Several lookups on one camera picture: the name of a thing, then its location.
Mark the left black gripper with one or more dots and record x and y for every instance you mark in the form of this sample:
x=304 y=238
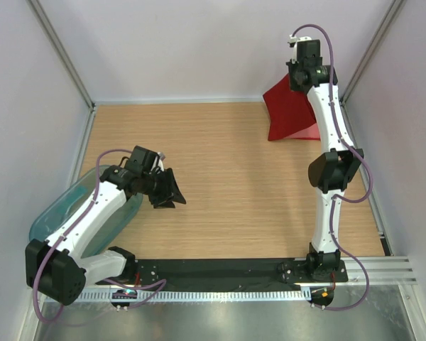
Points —
x=170 y=192

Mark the aluminium frame rail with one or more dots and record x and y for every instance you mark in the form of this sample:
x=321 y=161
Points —
x=60 y=50
x=375 y=42

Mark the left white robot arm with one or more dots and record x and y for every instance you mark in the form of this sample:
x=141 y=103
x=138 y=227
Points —
x=58 y=266

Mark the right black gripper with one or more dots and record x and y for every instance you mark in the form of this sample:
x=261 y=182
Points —
x=293 y=86

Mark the teal plastic bin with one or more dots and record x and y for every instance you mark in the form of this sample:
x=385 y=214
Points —
x=97 y=221

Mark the slotted cable duct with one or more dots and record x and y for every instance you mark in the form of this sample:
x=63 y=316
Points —
x=114 y=295

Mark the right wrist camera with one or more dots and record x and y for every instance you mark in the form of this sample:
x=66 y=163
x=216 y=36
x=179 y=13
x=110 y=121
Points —
x=295 y=42

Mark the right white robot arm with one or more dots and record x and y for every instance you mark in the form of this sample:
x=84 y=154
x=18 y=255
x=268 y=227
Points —
x=332 y=171

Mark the folded pink t shirt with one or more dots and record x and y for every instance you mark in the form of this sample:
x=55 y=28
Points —
x=310 y=133

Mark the right aluminium frame rail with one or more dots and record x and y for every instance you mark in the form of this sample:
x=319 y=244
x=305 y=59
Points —
x=375 y=42

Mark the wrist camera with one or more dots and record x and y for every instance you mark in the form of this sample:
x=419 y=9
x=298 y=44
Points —
x=158 y=163
x=295 y=42

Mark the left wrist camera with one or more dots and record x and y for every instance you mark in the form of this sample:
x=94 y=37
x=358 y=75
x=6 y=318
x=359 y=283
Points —
x=158 y=163

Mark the dark red t shirt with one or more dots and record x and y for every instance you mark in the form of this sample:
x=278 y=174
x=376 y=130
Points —
x=289 y=111

